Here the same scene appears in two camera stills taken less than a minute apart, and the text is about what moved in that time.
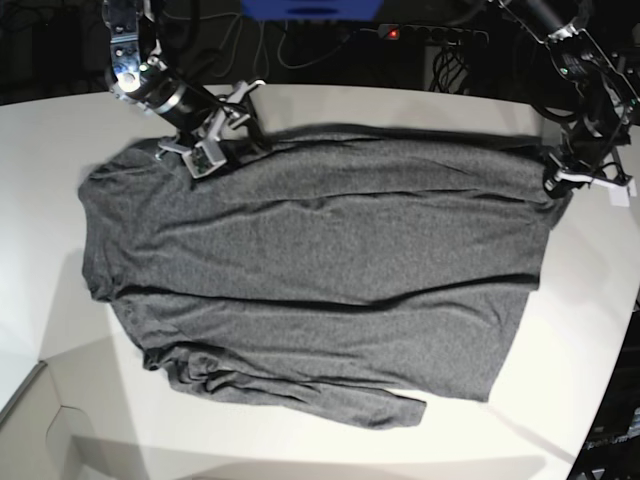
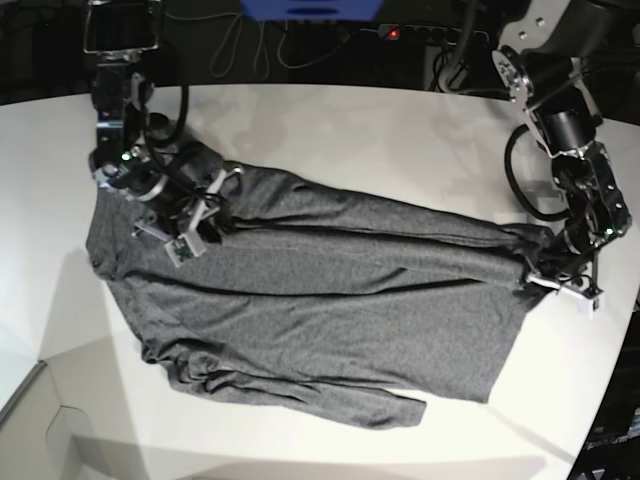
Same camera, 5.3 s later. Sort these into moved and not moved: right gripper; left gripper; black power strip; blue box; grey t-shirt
Moved: grey t-shirt; left gripper; right gripper
Not moved: blue box; black power strip
